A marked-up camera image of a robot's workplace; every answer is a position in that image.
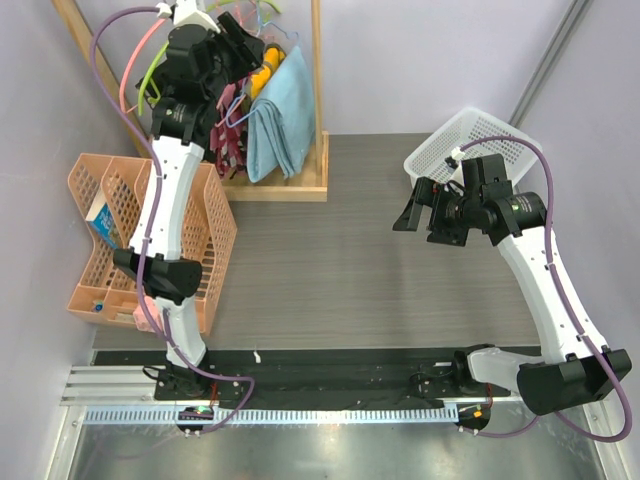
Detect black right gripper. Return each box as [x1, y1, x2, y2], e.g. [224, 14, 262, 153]
[394, 176, 482, 247]

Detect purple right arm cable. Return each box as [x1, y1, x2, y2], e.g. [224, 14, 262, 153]
[457, 135, 632, 444]

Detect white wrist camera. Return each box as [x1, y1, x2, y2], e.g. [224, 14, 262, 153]
[445, 147, 465, 175]
[156, 0, 221, 33]

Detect white slotted cable duct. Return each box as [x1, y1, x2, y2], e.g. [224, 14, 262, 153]
[84, 404, 459, 427]

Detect green plastic hanger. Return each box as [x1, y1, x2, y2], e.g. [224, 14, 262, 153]
[136, 42, 168, 117]

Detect wooden clothes rack frame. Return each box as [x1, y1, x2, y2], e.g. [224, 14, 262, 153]
[52, 0, 330, 203]

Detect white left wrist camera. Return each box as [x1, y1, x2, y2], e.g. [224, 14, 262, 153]
[156, 0, 221, 33]

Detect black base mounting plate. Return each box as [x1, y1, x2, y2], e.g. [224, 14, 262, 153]
[93, 347, 511, 410]

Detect yellow camouflage trousers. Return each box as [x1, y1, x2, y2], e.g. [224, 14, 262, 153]
[246, 43, 286, 100]

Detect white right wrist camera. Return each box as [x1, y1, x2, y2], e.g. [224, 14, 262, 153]
[445, 147, 465, 175]

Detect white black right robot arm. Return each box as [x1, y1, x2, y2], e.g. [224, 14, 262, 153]
[393, 154, 632, 415]

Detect blue white book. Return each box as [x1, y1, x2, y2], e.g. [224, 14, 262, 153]
[85, 200, 122, 249]

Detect light blue wire hanger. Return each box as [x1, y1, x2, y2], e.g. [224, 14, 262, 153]
[216, 31, 314, 127]

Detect pink camouflage trousers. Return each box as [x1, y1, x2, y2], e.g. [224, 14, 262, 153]
[210, 82, 248, 179]

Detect orange plastic file organizer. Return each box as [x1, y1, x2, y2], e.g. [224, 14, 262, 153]
[67, 153, 237, 334]

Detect pink plastic hanger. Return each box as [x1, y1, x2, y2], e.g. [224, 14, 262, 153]
[121, 17, 169, 115]

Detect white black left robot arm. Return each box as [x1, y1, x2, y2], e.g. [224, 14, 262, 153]
[114, 12, 264, 400]

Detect white plastic mesh basket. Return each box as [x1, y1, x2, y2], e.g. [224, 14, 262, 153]
[403, 107, 542, 187]

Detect aluminium rail profile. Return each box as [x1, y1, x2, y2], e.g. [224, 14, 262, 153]
[59, 364, 166, 406]

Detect pink cube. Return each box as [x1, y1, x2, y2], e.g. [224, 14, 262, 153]
[133, 305, 153, 332]

